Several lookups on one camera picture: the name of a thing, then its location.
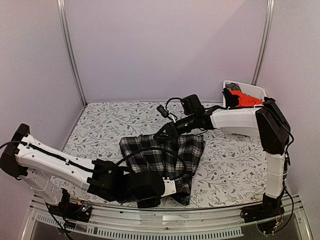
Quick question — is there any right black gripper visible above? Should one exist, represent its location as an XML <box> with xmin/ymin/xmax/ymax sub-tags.
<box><xmin>152</xmin><ymin>114</ymin><xmax>196</xmax><ymax>142</ymax></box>

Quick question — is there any black white plaid skirt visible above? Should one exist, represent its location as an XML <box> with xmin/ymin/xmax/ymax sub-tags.
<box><xmin>119</xmin><ymin>134</ymin><xmax>206</xmax><ymax>206</ymax></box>

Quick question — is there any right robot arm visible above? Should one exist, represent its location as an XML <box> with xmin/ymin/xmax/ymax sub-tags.
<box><xmin>154</xmin><ymin>94</ymin><xmax>294</xmax><ymax>218</ymax></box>

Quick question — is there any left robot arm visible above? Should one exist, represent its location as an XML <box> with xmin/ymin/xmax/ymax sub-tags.
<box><xmin>0</xmin><ymin>123</ymin><xmax>166</xmax><ymax>217</ymax></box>

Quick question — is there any white plastic laundry bin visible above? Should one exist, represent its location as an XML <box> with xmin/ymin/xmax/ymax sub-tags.
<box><xmin>222</xmin><ymin>80</ymin><xmax>267</xmax><ymax>109</ymax></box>

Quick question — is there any black garment in bin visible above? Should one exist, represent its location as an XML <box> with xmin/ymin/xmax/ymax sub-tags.
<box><xmin>222</xmin><ymin>88</ymin><xmax>239</xmax><ymax>108</ymax></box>

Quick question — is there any floral patterned table mat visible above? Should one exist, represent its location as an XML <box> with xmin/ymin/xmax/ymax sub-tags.
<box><xmin>57</xmin><ymin>101</ymin><xmax>285</xmax><ymax>209</ymax></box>

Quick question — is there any grey garment in bin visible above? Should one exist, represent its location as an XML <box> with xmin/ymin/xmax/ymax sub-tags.
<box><xmin>225</xmin><ymin>82</ymin><xmax>242</xmax><ymax>92</ymax></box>

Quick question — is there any red orange garment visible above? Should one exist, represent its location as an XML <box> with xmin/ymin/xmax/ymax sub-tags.
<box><xmin>229</xmin><ymin>90</ymin><xmax>264</xmax><ymax>108</ymax></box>

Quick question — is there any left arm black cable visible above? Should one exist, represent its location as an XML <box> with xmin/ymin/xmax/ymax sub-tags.
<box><xmin>114</xmin><ymin>147</ymin><xmax>187</xmax><ymax>180</ymax></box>

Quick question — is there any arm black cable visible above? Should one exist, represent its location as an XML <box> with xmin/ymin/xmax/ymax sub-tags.
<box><xmin>165</xmin><ymin>96</ymin><xmax>185</xmax><ymax>118</ymax></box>
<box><xmin>114</xmin><ymin>147</ymin><xmax>187</xmax><ymax>180</ymax></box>

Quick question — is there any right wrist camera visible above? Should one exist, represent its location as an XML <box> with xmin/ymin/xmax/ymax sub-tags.
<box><xmin>156</xmin><ymin>104</ymin><xmax>172</xmax><ymax>120</ymax></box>

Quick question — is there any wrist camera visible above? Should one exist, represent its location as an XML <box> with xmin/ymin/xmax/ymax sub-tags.
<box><xmin>161</xmin><ymin>177</ymin><xmax>183</xmax><ymax>198</ymax></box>
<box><xmin>156</xmin><ymin>104</ymin><xmax>172</xmax><ymax>120</ymax></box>

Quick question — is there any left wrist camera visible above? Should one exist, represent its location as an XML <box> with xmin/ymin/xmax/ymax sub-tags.
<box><xmin>161</xmin><ymin>177</ymin><xmax>183</xmax><ymax>198</ymax></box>

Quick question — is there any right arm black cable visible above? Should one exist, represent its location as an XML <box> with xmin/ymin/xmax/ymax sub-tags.
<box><xmin>165</xmin><ymin>96</ymin><xmax>185</xmax><ymax>118</ymax></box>

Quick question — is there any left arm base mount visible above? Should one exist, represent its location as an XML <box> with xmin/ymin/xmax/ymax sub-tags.
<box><xmin>49</xmin><ymin>188</ymin><xmax>92</xmax><ymax>223</ymax></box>

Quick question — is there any aluminium front rail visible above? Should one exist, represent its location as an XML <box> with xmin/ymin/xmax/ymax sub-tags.
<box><xmin>20</xmin><ymin>194</ymin><xmax>319</xmax><ymax>240</ymax></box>

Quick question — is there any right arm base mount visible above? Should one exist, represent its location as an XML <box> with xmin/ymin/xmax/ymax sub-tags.
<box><xmin>240</xmin><ymin>192</ymin><xmax>285</xmax><ymax>223</ymax></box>

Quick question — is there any left aluminium frame post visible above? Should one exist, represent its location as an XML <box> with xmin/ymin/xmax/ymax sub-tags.
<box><xmin>56</xmin><ymin>0</ymin><xmax>88</xmax><ymax>107</ymax></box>

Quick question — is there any aluminium frame post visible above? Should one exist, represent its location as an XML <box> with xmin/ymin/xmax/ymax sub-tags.
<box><xmin>251</xmin><ymin>0</ymin><xmax>275</xmax><ymax>86</ymax></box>
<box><xmin>56</xmin><ymin>0</ymin><xmax>88</xmax><ymax>107</ymax></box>

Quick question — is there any right aluminium frame post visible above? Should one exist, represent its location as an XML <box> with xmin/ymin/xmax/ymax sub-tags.
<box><xmin>251</xmin><ymin>0</ymin><xmax>275</xmax><ymax>86</ymax></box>

